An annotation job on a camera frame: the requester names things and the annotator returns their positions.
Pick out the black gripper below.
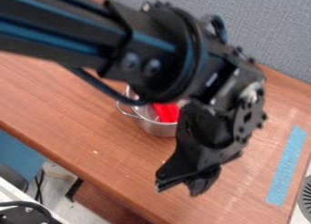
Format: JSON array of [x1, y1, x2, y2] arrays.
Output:
[[155, 100, 243, 197]]

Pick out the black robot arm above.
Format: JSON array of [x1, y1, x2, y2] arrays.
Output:
[[0, 0, 267, 196]]

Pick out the silver metal pot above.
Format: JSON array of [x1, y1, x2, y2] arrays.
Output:
[[115, 85, 183, 138]]

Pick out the red rectangular block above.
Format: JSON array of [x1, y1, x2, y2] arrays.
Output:
[[154, 103, 181, 123]]

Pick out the blue tape strip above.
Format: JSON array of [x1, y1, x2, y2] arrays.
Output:
[[266, 126, 308, 207]]

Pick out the grey fan grille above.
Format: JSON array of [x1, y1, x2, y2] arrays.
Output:
[[298, 175, 311, 222]]

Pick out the black cable under table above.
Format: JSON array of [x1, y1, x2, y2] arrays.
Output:
[[34, 168, 47, 205]]

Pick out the black device with handle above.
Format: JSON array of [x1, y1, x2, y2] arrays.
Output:
[[0, 201, 62, 224]]

